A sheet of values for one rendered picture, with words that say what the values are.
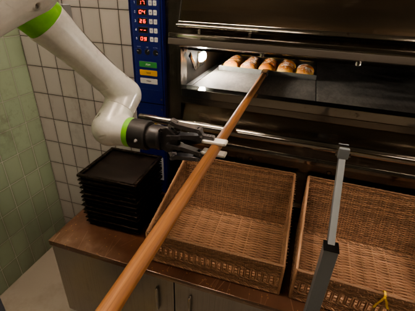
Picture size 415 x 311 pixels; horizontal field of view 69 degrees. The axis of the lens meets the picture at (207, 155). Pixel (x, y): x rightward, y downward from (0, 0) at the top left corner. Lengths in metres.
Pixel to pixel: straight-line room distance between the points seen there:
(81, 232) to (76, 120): 0.66
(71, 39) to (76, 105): 0.97
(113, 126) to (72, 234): 0.75
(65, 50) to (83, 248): 0.88
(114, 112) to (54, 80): 0.94
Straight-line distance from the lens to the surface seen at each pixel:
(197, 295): 1.34
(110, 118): 0.96
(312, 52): 1.17
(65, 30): 0.89
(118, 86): 0.98
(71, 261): 1.59
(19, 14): 0.69
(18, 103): 1.95
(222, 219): 1.54
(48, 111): 1.99
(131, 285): 0.50
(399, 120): 1.43
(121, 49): 1.57
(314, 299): 1.11
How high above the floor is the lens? 1.58
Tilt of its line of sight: 28 degrees down
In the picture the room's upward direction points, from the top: 2 degrees clockwise
